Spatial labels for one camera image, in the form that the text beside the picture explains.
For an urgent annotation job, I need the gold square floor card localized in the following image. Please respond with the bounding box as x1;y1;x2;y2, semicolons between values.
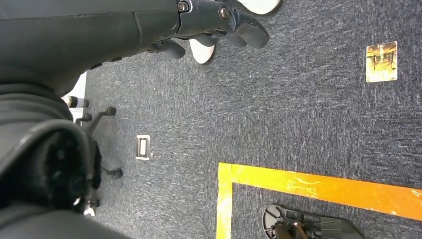
366;41;398;83

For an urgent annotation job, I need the black wheeled chair base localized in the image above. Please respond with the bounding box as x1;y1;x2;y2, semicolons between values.
75;105;124;180

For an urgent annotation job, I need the white shoe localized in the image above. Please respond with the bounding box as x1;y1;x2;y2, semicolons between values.
236;0;283;16
189;37;216;65

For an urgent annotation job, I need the silver floor socket box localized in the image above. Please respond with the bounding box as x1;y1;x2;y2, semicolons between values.
135;134;152;161

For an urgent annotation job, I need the dark grey robot body shell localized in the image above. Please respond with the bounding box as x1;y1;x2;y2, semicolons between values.
0;119;132;239

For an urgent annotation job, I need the yellow floor tape strip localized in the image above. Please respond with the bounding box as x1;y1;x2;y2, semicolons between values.
215;162;234;239
218;162;422;222

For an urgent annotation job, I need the black round stand base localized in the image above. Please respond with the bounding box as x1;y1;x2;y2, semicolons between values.
262;204;366;239

